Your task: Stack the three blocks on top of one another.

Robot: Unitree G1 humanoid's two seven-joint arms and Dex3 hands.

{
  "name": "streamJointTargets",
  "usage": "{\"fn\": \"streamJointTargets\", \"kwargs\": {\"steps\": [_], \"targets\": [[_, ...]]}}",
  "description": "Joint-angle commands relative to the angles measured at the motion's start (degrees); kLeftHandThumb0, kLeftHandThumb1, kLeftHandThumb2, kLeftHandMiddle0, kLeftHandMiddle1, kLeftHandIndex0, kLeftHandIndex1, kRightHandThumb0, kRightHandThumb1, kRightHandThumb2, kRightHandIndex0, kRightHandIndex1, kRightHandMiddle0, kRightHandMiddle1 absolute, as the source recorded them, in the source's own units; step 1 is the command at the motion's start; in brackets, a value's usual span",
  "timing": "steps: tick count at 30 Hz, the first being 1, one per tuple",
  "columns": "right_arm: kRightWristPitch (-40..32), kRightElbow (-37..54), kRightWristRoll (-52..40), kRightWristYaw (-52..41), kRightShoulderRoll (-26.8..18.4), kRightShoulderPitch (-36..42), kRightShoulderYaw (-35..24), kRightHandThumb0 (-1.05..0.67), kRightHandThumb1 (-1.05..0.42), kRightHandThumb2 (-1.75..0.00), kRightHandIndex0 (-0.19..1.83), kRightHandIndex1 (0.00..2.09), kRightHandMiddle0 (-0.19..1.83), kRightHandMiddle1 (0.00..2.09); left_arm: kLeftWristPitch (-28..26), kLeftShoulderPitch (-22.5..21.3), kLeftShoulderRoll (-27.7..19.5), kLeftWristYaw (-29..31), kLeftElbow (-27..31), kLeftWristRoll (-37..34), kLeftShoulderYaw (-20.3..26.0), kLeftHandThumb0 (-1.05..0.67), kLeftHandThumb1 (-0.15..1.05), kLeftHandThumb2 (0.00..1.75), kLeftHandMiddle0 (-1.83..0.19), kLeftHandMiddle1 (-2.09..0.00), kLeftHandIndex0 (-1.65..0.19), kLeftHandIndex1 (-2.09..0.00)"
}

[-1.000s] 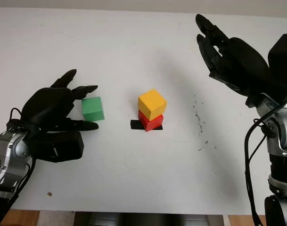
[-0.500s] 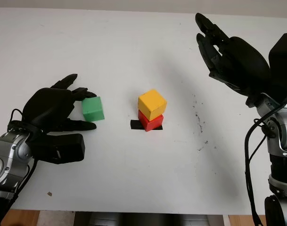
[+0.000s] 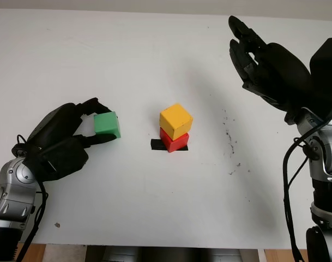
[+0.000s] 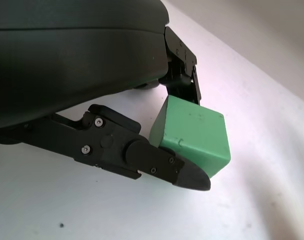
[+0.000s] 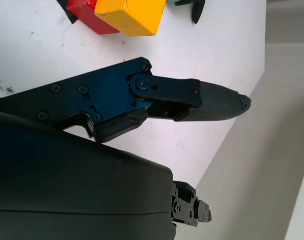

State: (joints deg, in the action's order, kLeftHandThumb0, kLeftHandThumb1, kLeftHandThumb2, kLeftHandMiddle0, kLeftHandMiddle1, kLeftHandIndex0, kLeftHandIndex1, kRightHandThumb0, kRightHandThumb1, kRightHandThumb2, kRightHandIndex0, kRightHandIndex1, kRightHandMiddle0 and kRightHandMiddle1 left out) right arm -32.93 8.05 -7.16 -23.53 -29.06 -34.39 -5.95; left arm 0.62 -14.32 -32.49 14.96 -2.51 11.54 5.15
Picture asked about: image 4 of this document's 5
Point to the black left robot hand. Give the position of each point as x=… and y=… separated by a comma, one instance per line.
x=67, y=62

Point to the green wooden block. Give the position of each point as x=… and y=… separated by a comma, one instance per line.
x=196, y=135

